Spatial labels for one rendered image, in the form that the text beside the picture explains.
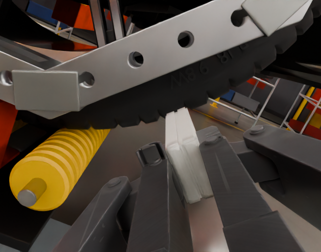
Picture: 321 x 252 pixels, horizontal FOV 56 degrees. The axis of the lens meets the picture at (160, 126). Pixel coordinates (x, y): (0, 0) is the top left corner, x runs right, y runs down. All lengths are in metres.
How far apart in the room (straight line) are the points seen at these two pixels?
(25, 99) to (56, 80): 0.03
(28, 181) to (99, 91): 0.12
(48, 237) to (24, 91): 0.47
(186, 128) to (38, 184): 0.19
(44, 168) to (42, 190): 0.02
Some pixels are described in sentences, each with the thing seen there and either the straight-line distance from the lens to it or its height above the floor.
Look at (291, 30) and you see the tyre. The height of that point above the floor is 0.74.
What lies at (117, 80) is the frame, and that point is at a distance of 0.26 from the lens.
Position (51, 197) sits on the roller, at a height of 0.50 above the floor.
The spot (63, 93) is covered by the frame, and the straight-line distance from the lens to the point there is 0.27.
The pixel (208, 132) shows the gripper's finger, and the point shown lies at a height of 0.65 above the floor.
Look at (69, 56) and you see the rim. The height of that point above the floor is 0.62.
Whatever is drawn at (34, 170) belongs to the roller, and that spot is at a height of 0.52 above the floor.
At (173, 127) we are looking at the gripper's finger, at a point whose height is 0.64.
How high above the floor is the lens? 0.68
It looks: 15 degrees down
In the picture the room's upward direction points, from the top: 24 degrees clockwise
